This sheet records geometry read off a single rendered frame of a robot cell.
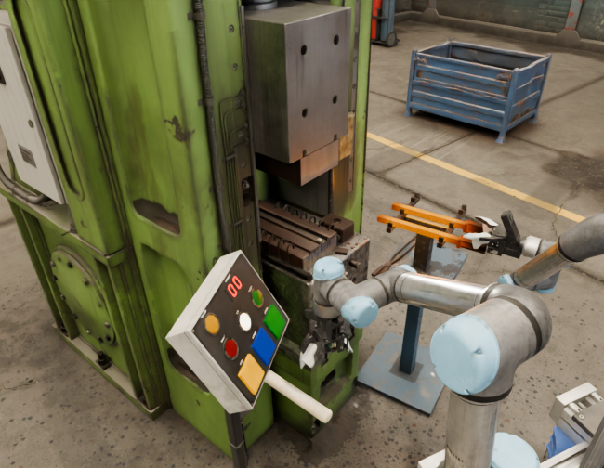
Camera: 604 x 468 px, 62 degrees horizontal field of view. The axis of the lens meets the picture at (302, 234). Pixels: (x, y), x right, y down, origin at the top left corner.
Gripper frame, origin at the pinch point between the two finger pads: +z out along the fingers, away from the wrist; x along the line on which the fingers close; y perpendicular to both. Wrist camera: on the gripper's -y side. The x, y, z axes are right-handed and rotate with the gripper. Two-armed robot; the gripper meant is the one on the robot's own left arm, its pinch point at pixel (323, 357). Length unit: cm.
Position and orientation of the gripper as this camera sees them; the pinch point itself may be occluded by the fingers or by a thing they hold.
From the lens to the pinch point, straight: 148.2
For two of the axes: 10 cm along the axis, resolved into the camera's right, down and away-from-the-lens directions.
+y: 4.1, 5.0, -7.6
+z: 0.2, 8.3, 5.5
